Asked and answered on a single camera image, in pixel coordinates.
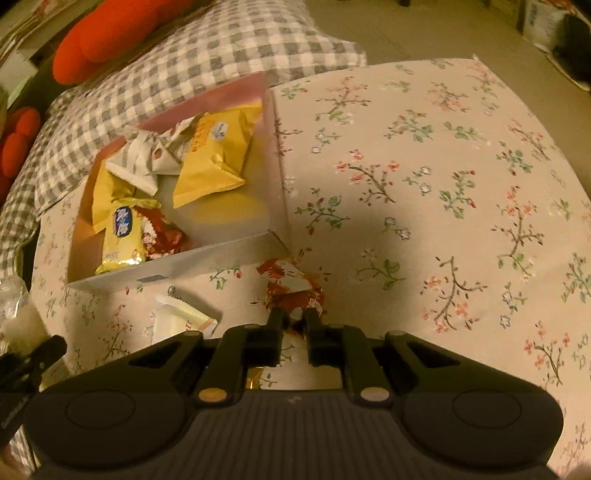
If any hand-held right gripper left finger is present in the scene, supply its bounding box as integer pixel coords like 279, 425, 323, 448
115, 308, 284, 407

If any clear plastic packet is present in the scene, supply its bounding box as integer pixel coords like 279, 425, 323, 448
0, 277, 48, 370

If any white red bag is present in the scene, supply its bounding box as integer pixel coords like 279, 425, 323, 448
524, 0, 568, 42

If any red white snack packet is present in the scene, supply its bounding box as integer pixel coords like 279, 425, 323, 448
134, 205, 190, 263

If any pink cardboard box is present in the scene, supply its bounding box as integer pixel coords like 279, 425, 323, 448
67, 74, 293, 295

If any white red-striped snack packet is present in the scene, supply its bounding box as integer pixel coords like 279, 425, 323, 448
151, 294, 221, 344

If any small red cushion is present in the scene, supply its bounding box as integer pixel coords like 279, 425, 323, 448
0, 106, 42, 197

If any floral tablecloth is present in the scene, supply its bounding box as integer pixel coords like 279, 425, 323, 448
30, 58, 591, 480

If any yellow red-print snack packet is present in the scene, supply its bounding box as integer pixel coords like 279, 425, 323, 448
172, 104, 264, 209

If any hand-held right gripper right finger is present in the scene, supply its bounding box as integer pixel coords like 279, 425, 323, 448
307, 314, 467, 403

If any red brown figure snack packet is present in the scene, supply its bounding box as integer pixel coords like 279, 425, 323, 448
261, 258, 326, 335

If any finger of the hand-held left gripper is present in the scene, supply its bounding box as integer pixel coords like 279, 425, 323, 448
9, 335, 68, 392

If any black bag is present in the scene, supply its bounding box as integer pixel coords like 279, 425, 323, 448
549, 14, 591, 88

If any grey checked blanket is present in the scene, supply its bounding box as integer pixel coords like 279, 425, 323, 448
0, 182, 44, 480

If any white shelf unit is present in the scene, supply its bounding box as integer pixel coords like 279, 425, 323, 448
0, 0, 61, 72

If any yellow blue-label snack packet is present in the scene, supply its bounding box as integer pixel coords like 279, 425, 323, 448
95, 196, 162, 276

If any plain yellow snack packet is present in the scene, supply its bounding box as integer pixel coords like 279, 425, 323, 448
91, 170, 136, 234

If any grey checked pillow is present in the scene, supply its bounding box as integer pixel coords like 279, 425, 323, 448
34, 0, 369, 215

